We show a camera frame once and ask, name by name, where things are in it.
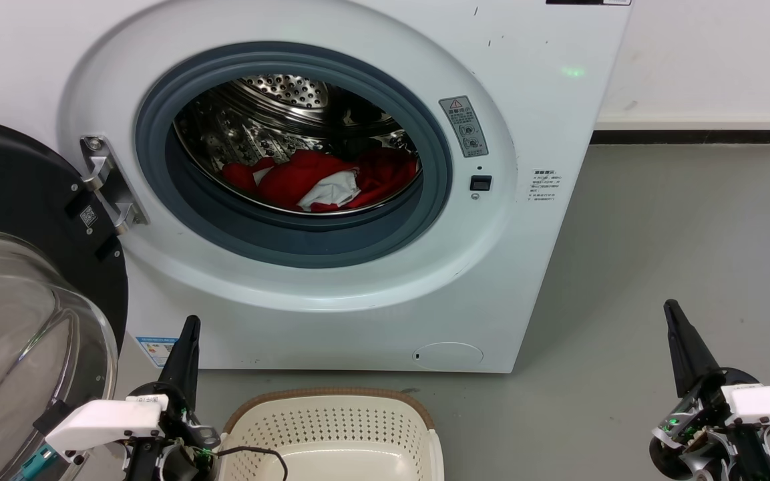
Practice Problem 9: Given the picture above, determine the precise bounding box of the grey warning label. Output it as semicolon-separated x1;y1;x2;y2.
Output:
439;96;490;159

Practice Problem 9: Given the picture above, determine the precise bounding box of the silver metal door hinge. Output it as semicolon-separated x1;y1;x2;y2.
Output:
79;135;150;234

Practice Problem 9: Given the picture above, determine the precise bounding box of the perforated stainless steel drum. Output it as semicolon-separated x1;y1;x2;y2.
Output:
172;73;422;216

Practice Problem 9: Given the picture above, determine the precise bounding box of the red and white garment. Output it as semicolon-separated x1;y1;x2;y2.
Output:
221;148;419;213

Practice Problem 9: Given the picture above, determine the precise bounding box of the grey rubber door gasket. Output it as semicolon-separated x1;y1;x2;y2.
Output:
134;41;453;269

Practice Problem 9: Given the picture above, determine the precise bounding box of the cream perforated laundry basket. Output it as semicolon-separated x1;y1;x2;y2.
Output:
216;387;444;481

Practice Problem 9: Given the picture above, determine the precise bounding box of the black wall baseboard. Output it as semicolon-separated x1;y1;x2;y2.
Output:
590;129;770;145

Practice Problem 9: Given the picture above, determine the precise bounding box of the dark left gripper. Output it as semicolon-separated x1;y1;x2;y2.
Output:
124;315;220;481

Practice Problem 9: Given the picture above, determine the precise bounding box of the white front-load washing machine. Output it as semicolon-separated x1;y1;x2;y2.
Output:
0;0;634;373

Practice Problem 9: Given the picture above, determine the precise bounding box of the round white filter cover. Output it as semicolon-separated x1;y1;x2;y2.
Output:
413;342;484;370

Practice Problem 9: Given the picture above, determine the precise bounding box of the thin black cable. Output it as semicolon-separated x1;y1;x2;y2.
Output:
214;446;288;481

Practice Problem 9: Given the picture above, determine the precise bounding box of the blue energy label sticker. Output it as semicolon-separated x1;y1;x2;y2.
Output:
135;336;178;368

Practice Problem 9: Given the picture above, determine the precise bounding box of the black round washer door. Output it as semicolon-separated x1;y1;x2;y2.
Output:
0;115;130;481

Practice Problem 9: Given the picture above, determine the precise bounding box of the teal cable connector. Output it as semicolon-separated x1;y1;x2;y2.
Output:
14;446;58;481

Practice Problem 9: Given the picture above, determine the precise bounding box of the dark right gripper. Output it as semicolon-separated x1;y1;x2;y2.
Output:
649;299;770;481

